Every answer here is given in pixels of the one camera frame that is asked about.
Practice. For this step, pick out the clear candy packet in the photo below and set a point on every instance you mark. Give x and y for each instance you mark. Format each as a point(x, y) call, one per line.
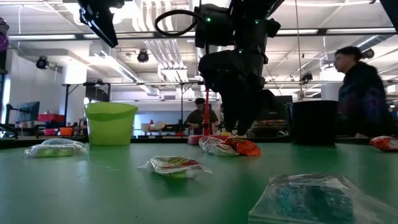
point(210, 140)
point(222, 151)

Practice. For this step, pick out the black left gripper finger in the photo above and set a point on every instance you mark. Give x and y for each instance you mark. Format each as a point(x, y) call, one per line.
point(99, 28)
point(109, 3)

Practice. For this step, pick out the black computer monitor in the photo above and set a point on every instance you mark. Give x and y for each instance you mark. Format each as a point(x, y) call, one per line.
point(278, 109)

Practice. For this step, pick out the small red white candy packet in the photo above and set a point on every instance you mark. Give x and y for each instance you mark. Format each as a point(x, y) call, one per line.
point(385, 143)

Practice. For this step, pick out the orange storage box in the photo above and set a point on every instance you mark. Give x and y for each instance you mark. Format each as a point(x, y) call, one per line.
point(66, 131)

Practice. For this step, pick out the clear green gummy packet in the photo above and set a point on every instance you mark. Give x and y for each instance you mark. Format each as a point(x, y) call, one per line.
point(56, 151)

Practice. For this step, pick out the purple plastic bucket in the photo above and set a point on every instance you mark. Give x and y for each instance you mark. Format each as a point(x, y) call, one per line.
point(3, 37)

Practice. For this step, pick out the black background rig frame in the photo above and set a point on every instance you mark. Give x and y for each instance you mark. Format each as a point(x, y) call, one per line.
point(66, 102)

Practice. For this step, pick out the green table mat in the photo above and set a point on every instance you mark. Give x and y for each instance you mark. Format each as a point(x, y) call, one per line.
point(93, 186)

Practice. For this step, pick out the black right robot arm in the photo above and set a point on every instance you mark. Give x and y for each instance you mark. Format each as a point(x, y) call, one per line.
point(248, 31)

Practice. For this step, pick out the clear packet yellow red print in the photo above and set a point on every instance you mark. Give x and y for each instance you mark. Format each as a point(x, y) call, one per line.
point(177, 166)

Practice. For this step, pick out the white building column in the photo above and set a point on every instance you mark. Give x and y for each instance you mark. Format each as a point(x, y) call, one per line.
point(329, 91)

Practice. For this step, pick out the person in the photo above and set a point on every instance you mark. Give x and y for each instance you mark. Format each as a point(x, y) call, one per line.
point(363, 93)
point(196, 119)

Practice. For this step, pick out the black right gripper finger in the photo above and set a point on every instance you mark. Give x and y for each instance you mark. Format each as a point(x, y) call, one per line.
point(250, 109)
point(229, 109)

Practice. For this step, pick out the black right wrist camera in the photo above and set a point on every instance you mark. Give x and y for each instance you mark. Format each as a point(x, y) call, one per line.
point(214, 28)

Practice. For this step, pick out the clear blue gummy packet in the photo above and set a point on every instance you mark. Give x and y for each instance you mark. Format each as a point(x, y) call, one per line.
point(311, 202)

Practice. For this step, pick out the pink storage box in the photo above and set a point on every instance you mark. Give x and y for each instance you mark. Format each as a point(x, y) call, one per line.
point(50, 132)

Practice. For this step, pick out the tilted computer monitor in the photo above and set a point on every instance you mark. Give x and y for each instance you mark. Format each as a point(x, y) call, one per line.
point(31, 110)

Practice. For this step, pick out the black plastic bucket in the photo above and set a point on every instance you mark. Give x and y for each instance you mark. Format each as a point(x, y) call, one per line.
point(312, 124)

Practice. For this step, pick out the red storage box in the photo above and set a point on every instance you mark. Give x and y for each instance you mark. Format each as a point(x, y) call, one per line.
point(51, 117)

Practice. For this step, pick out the lime green plastic bucket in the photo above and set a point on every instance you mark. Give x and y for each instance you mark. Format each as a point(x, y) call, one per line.
point(110, 127)

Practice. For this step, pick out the orange candy packet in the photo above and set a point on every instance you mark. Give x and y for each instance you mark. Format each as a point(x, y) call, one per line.
point(244, 147)

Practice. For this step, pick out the black background robot arm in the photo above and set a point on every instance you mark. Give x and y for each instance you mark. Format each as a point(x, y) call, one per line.
point(174, 127)

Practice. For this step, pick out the black ceiling spotlight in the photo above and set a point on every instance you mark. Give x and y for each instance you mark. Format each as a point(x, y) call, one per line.
point(143, 56)
point(42, 63)
point(307, 78)

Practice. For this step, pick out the red desk lamp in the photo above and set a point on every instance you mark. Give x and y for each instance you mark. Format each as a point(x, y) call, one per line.
point(207, 124)

